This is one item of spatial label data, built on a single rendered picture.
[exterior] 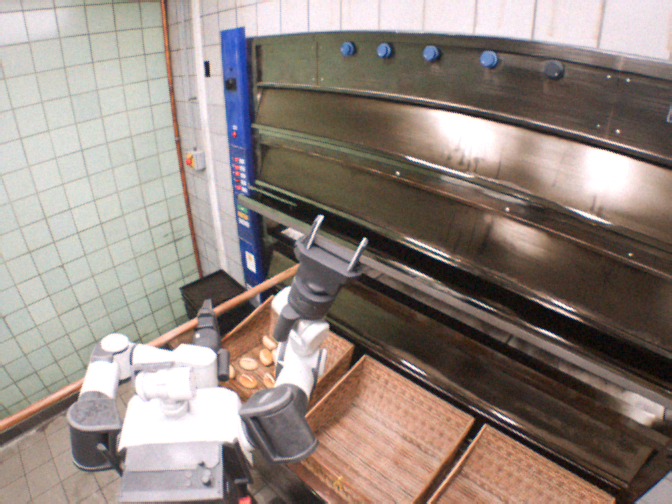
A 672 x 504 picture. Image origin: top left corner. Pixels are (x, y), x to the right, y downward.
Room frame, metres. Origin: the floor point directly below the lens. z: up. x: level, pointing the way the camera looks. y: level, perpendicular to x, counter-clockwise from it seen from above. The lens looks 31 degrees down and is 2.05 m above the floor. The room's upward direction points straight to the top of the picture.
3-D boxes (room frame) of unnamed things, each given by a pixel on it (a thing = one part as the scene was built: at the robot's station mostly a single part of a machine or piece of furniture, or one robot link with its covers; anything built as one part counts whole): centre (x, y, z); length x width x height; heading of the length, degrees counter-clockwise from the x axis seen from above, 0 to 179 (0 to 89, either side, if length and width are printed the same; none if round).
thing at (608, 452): (1.02, -0.33, 1.02); 1.79 x 0.11 x 0.19; 47
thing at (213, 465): (0.38, 0.32, 1.27); 0.34 x 0.30 x 0.36; 101
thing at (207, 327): (0.81, 0.39, 1.28); 0.12 x 0.10 x 0.13; 11
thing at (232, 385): (1.23, 0.28, 0.72); 0.56 x 0.49 x 0.28; 48
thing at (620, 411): (1.04, -0.34, 1.16); 1.80 x 0.06 x 0.04; 47
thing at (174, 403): (0.44, 0.33, 1.47); 0.10 x 0.07 x 0.09; 101
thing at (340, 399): (0.80, -0.16, 0.72); 0.56 x 0.49 x 0.28; 47
